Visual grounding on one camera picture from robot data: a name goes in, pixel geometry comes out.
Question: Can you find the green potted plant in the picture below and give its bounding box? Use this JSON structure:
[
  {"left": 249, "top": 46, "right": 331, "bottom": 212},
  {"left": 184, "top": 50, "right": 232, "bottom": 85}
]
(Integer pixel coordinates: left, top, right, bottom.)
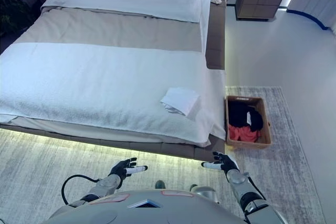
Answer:
[{"left": 0, "top": 0, "right": 35, "bottom": 38}]

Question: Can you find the white fluffy throw blanket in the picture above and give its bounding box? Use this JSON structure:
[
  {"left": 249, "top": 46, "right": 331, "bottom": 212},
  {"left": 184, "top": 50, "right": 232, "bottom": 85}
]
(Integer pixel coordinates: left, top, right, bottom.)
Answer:
[{"left": 0, "top": 42, "right": 228, "bottom": 148}]

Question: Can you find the silver right robot leg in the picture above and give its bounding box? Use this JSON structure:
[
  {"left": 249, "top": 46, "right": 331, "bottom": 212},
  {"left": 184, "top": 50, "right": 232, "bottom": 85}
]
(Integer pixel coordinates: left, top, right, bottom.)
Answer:
[{"left": 189, "top": 183, "right": 220, "bottom": 204}]

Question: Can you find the white garment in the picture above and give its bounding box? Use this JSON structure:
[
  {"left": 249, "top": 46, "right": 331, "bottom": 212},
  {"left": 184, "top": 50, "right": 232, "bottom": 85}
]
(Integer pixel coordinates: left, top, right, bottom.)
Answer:
[{"left": 160, "top": 87, "right": 202, "bottom": 117}]

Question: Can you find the grey patterned rug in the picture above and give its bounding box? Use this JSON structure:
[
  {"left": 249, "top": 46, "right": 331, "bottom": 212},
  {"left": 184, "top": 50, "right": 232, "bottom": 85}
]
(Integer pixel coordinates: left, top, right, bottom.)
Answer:
[{"left": 0, "top": 85, "right": 327, "bottom": 224}]

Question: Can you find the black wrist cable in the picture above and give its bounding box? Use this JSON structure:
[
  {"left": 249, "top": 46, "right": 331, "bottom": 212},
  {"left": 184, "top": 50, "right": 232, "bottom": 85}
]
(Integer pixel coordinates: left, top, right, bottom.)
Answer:
[{"left": 61, "top": 174, "right": 101, "bottom": 206}]

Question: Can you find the beige duvet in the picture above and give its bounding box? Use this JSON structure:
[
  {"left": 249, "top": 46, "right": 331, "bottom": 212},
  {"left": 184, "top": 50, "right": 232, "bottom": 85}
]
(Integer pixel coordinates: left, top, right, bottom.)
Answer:
[{"left": 11, "top": 6, "right": 204, "bottom": 55}]

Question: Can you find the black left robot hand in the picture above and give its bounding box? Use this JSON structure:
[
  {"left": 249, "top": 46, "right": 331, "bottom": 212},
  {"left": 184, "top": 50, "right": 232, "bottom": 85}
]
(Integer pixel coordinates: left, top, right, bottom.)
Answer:
[{"left": 108, "top": 157, "right": 149, "bottom": 183}]

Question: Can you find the grey robot torso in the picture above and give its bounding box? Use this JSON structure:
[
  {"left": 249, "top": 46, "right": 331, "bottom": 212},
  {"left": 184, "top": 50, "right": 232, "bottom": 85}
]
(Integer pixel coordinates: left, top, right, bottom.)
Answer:
[{"left": 39, "top": 188, "right": 253, "bottom": 224}]

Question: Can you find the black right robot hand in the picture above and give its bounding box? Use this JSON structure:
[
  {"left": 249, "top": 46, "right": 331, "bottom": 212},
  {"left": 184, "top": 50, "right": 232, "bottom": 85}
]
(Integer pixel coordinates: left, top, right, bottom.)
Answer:
[{"left": 201, "top": 151, "right": 240, "bottom": 175}]

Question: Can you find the brown upholstered bed frame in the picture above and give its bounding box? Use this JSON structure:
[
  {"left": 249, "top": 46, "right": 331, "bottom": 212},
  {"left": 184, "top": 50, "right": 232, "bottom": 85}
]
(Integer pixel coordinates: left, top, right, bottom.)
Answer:
[{"left": 0, "top": 0, "right": 230, "bottom": 162}]

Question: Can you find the black garment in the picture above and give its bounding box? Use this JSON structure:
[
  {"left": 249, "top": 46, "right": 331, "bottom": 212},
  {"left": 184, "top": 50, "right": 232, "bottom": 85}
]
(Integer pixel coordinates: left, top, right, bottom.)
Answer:
[{"left": 228, "top": 102, "right": 264, "bottom": 132}]

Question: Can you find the red garment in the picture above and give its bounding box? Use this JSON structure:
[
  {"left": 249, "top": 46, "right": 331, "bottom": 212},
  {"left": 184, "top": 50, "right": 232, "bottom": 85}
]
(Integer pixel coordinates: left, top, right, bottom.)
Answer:
[{"left": 228, "top": 124, "right": 262, "bottom": 143}]

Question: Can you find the brown woven laundry basket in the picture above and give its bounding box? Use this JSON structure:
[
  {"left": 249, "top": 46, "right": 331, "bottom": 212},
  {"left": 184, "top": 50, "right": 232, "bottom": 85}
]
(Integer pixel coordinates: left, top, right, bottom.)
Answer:
[{"left": 224, "top": 95, "right": 273, "bottom": 150}]

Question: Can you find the blue floor strip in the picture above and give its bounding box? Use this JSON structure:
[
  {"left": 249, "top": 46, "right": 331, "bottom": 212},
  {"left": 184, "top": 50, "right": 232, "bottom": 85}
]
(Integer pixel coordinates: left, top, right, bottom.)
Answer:
[{"left": 286, "top": 8, "right": 329, "bottom": 31}]

